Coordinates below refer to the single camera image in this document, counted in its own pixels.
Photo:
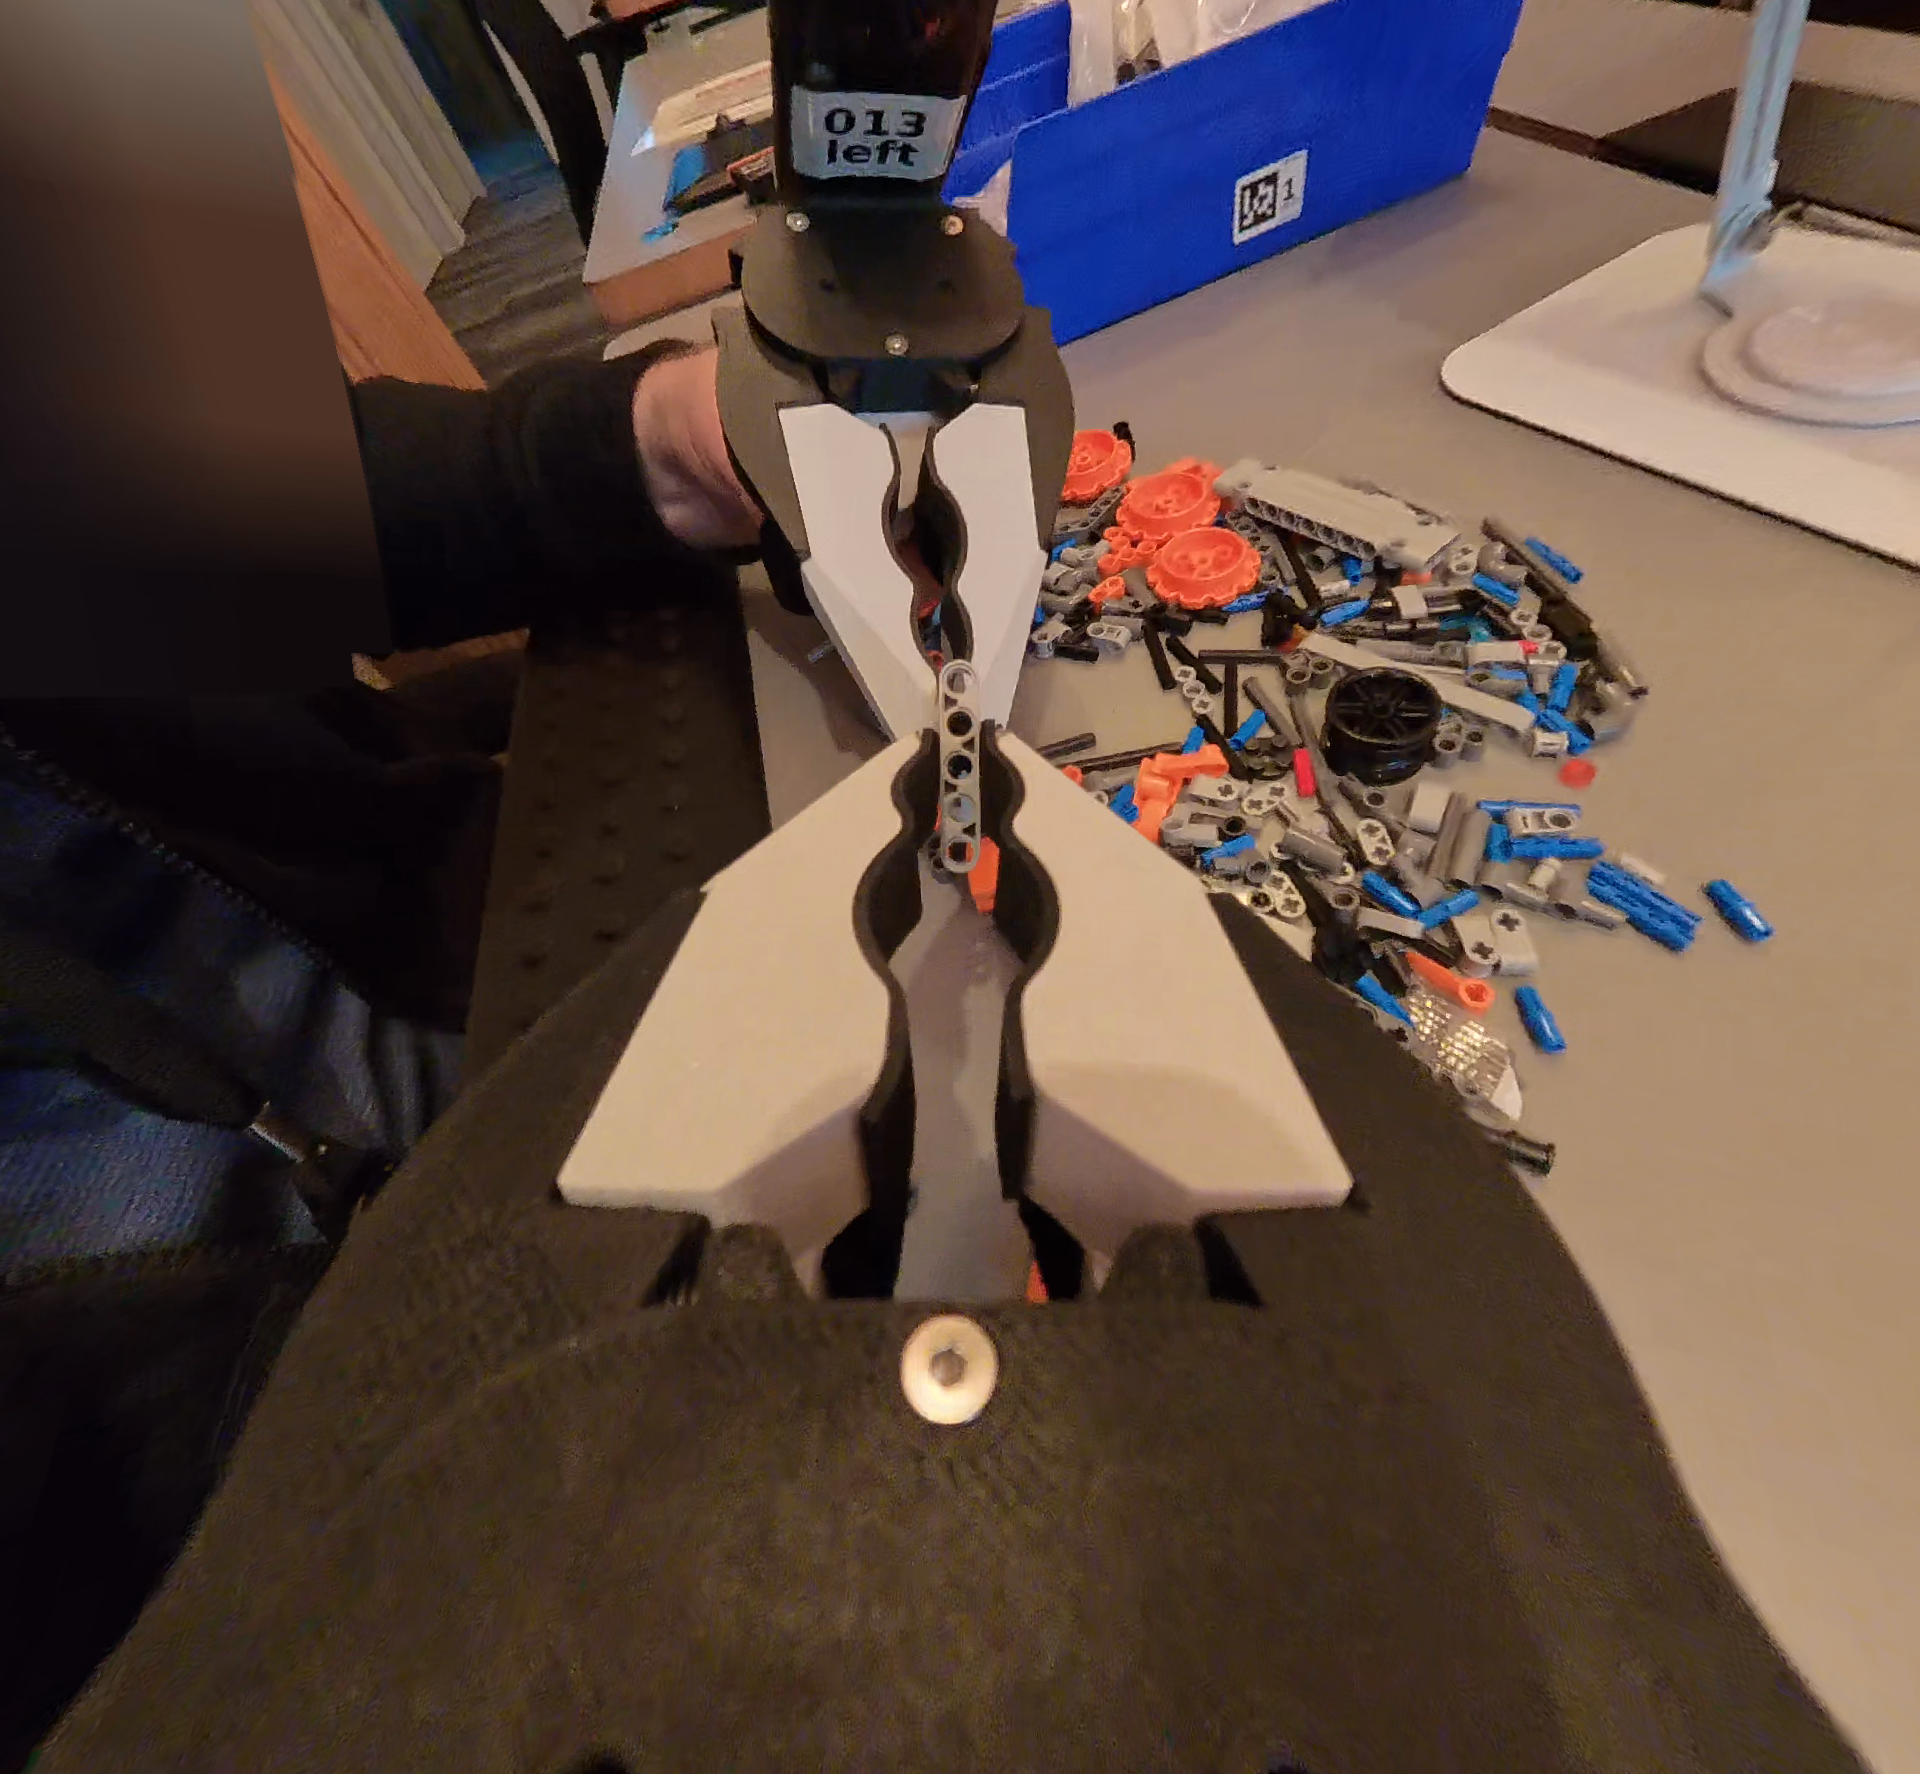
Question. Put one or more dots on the orange connector piece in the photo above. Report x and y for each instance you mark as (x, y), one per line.
(982, 876)

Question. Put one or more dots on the wooden table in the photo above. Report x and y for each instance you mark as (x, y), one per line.
(675, 140)

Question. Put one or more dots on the pile of plastic building pieces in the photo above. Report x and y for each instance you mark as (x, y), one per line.
(1411, 815)

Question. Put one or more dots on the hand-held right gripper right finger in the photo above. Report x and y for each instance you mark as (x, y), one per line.
(1186, 1069)

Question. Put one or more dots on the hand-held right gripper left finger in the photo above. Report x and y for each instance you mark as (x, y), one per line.
(736, 1069)

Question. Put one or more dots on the grey beam piece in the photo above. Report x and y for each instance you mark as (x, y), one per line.
(956, 755)

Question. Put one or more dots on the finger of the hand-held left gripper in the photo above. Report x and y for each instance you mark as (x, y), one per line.
(846, 530)
(990, 515)

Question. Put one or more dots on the long grey frame piece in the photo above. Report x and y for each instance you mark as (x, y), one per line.
(1336, 500)

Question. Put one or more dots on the blue storage bin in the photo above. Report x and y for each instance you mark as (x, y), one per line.
(1291, 155)

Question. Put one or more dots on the black spoked wheel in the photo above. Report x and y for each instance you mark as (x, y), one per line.
(1380, 724)

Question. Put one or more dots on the person's left hand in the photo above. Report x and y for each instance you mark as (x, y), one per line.
(692, 440)

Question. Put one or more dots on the white book stand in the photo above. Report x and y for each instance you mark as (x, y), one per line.
(1681, 394)

